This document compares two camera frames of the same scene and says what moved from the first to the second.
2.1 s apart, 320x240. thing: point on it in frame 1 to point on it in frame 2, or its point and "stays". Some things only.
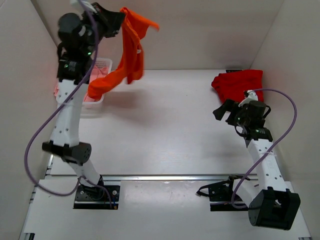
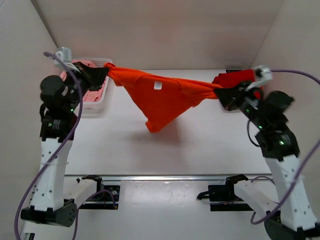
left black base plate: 95,197 stays
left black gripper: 115,19 to 98,75
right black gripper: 228,104 to 228,96
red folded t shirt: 232,85 stays
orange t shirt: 133,29 to 156,99
